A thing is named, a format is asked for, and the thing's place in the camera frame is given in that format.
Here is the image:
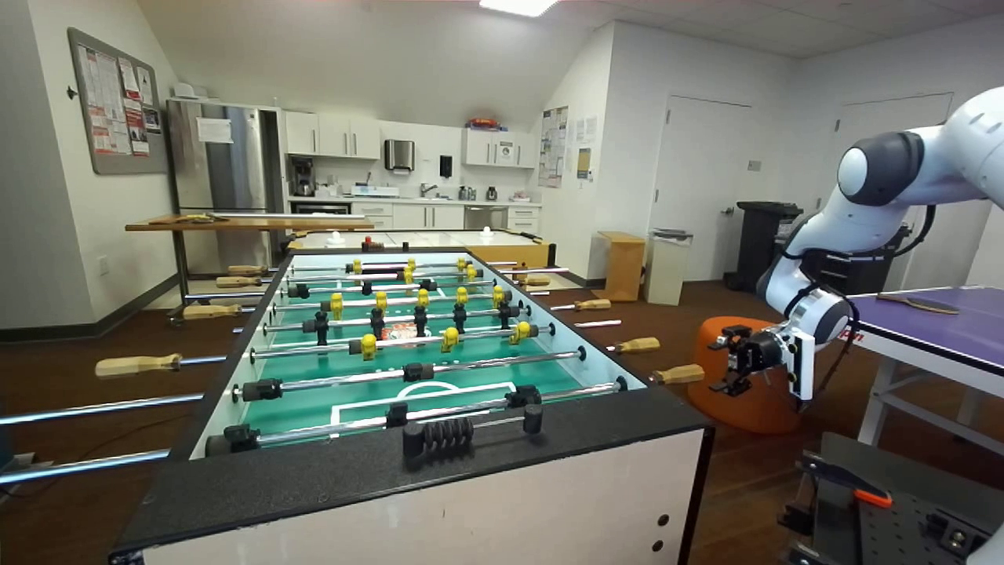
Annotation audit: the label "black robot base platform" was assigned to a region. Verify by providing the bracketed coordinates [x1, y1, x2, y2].
[778, 429, 1004, 565]

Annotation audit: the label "white wall cabinet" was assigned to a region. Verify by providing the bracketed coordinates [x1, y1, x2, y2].
[460, 127, 538, 174]

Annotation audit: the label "five-player rod with black players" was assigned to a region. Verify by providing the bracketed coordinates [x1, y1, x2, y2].
[231, 295, 616, 349]

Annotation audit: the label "large wall poster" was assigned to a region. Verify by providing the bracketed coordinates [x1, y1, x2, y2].
[536, 104, 573, 191]

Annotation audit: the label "black score counter beads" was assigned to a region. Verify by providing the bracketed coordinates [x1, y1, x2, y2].
[398, 411, 549, 473]

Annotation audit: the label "white trash bin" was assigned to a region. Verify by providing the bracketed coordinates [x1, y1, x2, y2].
[643, 227, 697, 310]

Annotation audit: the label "kitchen counter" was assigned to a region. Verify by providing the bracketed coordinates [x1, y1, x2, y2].
[284, 190, 546, 239]

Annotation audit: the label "foosball table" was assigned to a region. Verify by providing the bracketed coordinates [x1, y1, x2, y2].
[103, 246, 717, 565]

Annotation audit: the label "purple ping pong table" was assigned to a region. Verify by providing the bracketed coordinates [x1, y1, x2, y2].
[845, 285, 1004, 465]

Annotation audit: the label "goalie rod with black players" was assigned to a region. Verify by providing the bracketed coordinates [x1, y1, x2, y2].
[0, 357, 708, 492]

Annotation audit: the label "white door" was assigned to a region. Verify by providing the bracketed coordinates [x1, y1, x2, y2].
[649, 95, 755, 285]

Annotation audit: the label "clamp with orange handle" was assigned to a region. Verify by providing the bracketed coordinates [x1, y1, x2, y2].
[797, 451, 899, 515]

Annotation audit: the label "black coffee machine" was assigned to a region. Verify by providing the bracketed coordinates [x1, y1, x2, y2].
[284, 155, 319, 200]

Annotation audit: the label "wooden high table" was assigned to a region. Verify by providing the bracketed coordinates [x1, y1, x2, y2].
[123, 210, 378, 318]

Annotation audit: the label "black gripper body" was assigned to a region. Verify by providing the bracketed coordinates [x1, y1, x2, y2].
[735, 323, 793, 400]

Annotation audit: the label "white upper kitchen cabinets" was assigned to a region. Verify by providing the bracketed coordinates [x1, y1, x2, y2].
[283, 107, 386, 162]

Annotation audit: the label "orange round stool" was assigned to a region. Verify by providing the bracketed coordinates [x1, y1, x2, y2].
[686, 314, 808, 439]

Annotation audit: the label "stainless steel refrigerator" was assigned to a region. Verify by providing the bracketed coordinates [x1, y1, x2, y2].
[163, 98, 288, 278]

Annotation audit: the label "defence rod with black players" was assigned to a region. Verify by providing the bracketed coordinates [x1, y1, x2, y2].
[0, 334, 666, 432]

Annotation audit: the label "ceiling light panel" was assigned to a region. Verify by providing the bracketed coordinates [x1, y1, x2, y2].
[475, 0, 563, 21]

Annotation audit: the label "cardboard box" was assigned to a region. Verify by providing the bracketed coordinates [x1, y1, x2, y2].
[599, 228, 651, 307]

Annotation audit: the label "grey bulletin board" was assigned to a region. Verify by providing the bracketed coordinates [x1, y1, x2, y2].
[66, 25, 170, 180]

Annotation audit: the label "metal paper towel dispenser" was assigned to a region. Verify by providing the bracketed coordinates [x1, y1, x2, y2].
[378, 134, 421, 175]

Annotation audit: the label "tall black trash bin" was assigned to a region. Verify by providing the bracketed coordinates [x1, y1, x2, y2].
[735, 197, 806, 295]

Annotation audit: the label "three-player rod with black players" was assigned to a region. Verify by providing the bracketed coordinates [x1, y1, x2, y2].
[239, 273, 555, 305]

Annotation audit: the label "five-player rod with yellow players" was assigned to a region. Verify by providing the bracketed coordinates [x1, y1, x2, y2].
[177, 285, 573, 323]

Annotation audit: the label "dark ping pong paddle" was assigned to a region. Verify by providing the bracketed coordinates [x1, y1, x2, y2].
[875, 292, 959, 321]

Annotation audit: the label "three-player rod with yellow players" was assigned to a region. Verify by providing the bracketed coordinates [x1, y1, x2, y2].
[92, 314, 628, 384]

